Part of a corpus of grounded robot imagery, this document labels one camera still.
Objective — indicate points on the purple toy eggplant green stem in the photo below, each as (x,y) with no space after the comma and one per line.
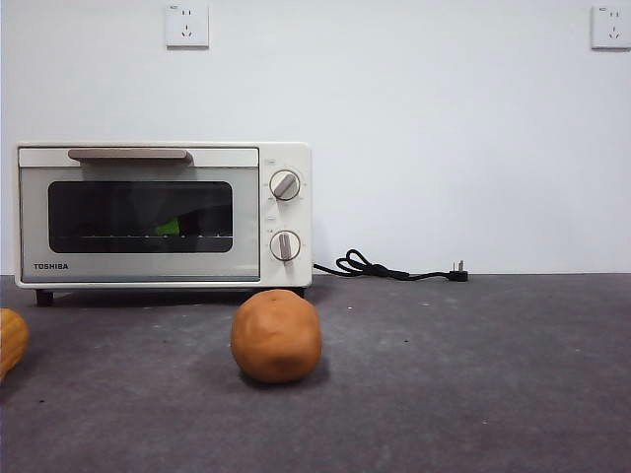
(168,227)

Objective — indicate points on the white toaster oven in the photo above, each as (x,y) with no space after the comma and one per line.
(286,217)

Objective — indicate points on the white wall power socket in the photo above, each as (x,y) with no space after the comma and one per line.
(612,28)
(187,27)

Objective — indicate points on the round oven timer knob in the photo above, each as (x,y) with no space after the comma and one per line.
(285,245)

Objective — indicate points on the round oven temperature knob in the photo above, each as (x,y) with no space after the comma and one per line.
(286,185)

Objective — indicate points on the brown toy potato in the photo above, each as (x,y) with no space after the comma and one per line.
(276,337)

